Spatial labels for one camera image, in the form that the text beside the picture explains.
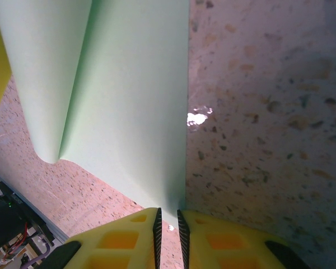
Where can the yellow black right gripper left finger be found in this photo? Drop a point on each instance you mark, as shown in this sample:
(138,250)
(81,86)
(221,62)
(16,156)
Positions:
(120,243)

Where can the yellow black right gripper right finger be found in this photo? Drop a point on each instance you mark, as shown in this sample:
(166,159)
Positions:
(226,246)

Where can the light green paper sheet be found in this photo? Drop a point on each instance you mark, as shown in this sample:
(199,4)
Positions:
(123,98)

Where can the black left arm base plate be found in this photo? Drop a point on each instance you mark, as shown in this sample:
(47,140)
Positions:
(0,213)

